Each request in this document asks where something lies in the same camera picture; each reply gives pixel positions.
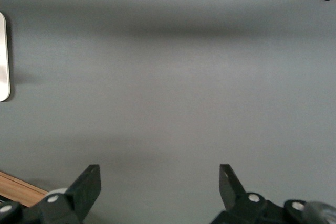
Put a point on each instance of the dark grey table mat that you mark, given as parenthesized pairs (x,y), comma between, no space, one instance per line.
(168,90)

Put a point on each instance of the beige plastic tray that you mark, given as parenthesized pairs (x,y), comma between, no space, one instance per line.
(3,56)

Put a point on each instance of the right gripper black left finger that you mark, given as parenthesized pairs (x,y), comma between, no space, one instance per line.
(84,190)

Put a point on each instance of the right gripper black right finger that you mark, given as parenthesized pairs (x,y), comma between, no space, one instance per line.
(231,190)

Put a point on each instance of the light wooden board edge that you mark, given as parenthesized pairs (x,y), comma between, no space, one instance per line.
(18,184)

